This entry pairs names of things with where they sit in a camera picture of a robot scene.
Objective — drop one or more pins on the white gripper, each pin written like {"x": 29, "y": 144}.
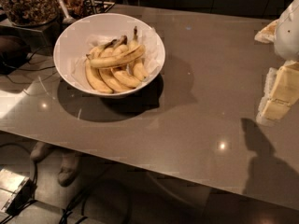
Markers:
{"x": 288, "y": 34}

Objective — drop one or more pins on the white ceramic bowl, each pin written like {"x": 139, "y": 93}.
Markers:
{"x": 80, "y": 36}

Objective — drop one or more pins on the white paper liner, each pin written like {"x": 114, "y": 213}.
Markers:
{"x": 153, "y": 60}

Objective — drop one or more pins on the white scoop spoon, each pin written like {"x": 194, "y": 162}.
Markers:
{"x": 67, "y": 18}

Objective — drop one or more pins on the right socked foot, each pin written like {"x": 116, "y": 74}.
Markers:
{"x": 69, "y": 168}

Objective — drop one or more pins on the socked foot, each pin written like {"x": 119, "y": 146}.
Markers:
{"x": 41, "y": 151}
{"x": 69, "y": 168}

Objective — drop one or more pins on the left socked foot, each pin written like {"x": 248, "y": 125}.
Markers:
{"x": 41, "y": 151}

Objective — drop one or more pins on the silver box on floor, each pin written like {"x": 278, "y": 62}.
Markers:
{"x": 13, "y": 191}

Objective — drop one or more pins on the black wire basket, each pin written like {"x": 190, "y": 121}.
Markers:
{"x": 83, "y": 8}

